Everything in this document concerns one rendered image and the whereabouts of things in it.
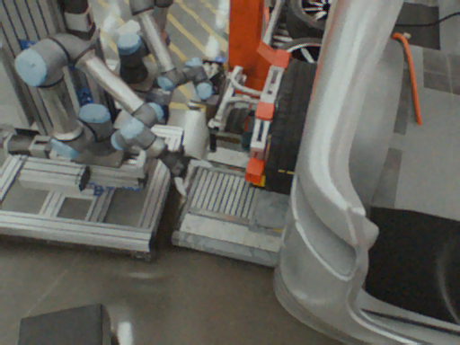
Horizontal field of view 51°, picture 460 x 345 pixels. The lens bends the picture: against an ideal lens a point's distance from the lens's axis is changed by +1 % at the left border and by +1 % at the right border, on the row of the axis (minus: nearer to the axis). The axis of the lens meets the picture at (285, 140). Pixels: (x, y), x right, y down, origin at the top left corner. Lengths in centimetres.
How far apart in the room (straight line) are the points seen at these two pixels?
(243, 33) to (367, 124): 102
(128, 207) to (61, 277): 51
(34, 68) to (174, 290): 150
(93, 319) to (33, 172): 72
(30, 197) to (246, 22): 156
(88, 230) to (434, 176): 181
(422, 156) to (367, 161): 36
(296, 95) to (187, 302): 134
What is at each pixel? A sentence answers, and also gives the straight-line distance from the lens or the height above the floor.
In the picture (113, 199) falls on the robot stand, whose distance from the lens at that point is 292.
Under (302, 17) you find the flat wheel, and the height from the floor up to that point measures 50.
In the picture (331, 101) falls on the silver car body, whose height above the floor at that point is 167.
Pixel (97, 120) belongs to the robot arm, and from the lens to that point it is 217.
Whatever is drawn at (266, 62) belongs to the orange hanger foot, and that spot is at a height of 80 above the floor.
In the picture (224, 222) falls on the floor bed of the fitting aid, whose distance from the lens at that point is 293.
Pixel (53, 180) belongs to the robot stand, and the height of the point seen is 73.
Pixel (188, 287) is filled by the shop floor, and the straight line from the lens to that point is 283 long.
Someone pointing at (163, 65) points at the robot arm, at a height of 116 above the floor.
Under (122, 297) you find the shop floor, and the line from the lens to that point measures 286.
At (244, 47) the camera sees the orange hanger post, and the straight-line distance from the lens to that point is 272.
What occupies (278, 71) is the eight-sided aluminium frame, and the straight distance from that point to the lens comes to 225.
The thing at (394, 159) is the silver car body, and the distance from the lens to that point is 221.
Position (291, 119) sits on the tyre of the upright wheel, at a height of 111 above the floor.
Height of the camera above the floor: 260
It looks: 49 degrees down
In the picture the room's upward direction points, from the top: 10 degrees clockwise
